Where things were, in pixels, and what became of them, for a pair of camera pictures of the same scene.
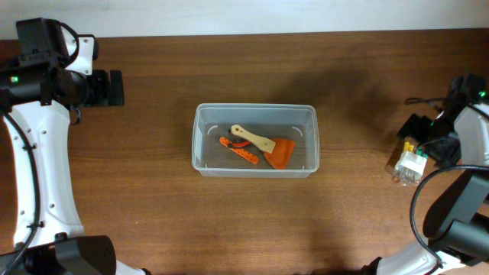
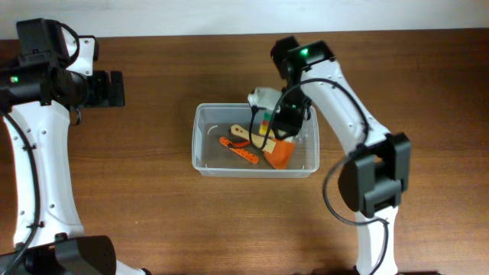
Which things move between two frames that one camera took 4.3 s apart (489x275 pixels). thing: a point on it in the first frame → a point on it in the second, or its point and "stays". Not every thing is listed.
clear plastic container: [264, 121] stays
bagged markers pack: [412, 163] → [264, 125]
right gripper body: [422, 130] → [293, 108]
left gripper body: [99, 90] stays
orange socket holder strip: [241, 153] stays
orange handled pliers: [238, 141] stays
